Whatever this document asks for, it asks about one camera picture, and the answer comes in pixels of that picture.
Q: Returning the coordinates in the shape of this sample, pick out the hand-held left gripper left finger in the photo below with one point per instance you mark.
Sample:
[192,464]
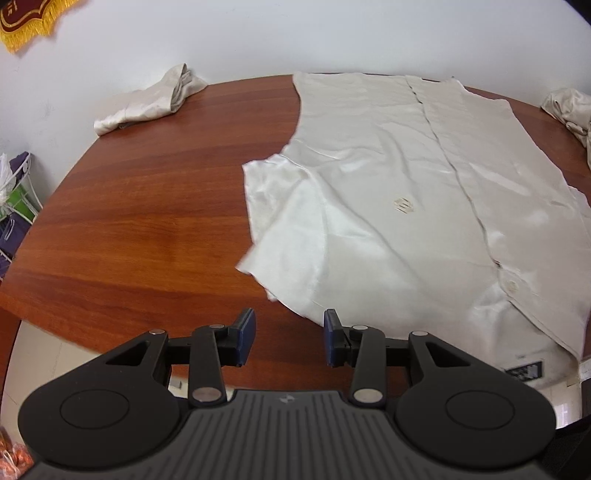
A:
[247,334]

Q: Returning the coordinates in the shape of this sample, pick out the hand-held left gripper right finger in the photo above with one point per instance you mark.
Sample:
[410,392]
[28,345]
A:
[330,337]

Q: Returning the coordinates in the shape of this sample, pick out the beige trousers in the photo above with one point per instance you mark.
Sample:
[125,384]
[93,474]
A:
[369,184]

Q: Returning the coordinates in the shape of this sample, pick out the folded beige garment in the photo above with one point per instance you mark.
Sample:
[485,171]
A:
[147,99]

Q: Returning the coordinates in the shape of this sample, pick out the purple shopping trolley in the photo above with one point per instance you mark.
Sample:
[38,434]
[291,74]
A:
[9,237]

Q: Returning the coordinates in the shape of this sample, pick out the green bag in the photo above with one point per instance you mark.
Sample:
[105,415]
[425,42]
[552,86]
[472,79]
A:
[21,201]

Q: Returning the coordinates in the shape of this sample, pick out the white plastic bag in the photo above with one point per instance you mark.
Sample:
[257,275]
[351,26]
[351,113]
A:
[3,177]

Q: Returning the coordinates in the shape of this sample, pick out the crumpled beige garment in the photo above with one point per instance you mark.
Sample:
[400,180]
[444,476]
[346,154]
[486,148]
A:
[570,108]

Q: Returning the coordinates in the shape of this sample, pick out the red pennant with gold fringe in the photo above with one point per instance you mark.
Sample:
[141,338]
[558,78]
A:
[27,21]

